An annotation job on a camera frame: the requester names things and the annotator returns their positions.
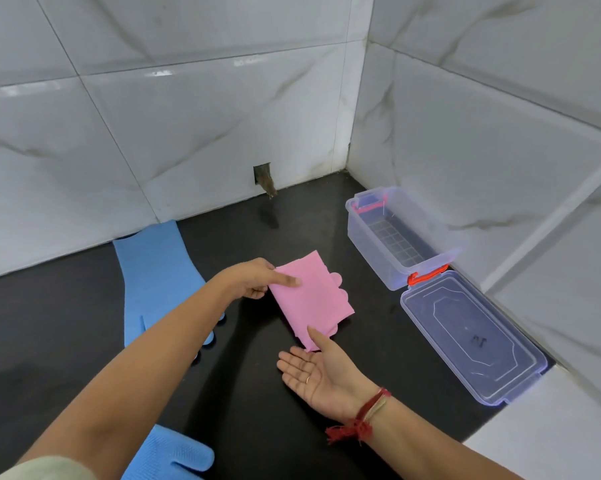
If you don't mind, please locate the person's right hand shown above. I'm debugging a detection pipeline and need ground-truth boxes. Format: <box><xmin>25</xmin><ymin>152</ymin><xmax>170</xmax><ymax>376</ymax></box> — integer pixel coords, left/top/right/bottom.
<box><xmin>276</xmin><ymin>325</ymin><xmax>382</xmax><ymax>421</ymax></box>

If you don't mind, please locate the person's left hand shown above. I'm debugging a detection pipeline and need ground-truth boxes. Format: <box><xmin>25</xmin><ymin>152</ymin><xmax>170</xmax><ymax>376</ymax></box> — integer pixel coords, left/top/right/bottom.
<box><xmin>213</xmin><ymin>258</ymin><xmax>303</xmax><ymax>302</ymax></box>

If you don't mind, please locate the pink rubber glove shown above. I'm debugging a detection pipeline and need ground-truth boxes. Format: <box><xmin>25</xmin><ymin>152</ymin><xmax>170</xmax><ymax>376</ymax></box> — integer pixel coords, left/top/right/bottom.
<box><xmin>269</xmin><ymin>250</ymin><xmax>356</xmax><ymax>353</ymax></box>

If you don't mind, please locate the person's right forearm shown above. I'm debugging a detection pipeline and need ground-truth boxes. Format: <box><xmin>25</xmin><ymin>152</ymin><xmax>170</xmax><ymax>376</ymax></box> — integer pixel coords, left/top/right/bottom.
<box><xmin>330</xmin><ymin>392</ymin><xmax>527</xmax><ymax>480</ymax></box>

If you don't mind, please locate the person's left forearm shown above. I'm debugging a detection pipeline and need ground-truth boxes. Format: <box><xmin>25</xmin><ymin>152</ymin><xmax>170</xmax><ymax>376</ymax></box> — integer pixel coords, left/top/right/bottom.
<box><xmin>16</xmin><ymin>273</ymin><xmax>231</xmax><ymax>480</ymax></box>

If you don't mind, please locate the red box latch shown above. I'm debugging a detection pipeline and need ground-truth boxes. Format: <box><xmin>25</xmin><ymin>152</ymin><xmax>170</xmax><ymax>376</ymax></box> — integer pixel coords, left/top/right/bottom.
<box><xmin>407</xmin><ymin>264</ymin><xmax>450</xmax><ymax>287</ymax></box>
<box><xmin>351</xmin><ymin>193</ymin><xmax>389</xmax><ymax>216</ymax></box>

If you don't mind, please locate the clear plastic storage box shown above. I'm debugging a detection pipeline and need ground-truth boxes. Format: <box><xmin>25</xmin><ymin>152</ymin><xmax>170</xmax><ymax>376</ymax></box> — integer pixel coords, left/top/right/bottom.
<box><xmin>345</xmin><ymin>186</ymin><xmax>462</xmax><ymax>292</ymax></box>

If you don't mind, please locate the blue rubber glove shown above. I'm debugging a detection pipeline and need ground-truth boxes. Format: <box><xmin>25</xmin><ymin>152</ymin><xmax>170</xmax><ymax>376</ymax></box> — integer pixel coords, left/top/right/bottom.
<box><xmin>124</xmin><ymin>423</ymin><xmax>215</xmax><ymax>480</ymax></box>
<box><xmin>112</xmin><ymin>220</ymin><xmax>227</xmax><ymax>364</ymax></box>

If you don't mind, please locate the clear plastic box lid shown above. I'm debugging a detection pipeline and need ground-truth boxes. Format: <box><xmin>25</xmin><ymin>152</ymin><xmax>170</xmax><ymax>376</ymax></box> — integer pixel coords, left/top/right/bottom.
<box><xmin>400</xmin><ymin>270</ymin><xmax>549</xmax><ymax>407</ymax></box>

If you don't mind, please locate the beige sleeve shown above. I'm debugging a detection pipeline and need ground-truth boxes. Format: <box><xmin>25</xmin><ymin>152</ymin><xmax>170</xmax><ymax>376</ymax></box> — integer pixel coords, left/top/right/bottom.
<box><xmin>0</xmin><ymin>455</ymin><xmax>100</xmax><ymax>480</ymax></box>

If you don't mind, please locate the red thread bracelet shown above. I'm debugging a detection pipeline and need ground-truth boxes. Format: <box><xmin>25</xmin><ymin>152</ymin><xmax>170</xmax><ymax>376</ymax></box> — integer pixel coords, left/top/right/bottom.
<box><xmin>325</xmin><ymin>388</ymin><xmax>392</xmax><ymax>444</ymax></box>

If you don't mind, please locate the brown wall pipe stub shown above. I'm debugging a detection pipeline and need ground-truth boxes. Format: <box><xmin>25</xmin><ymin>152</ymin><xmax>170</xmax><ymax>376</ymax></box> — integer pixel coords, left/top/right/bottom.
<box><xmin>253</xmin><ymin>163</ymin><xmax>279</xmax><ymax>200</ymax></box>

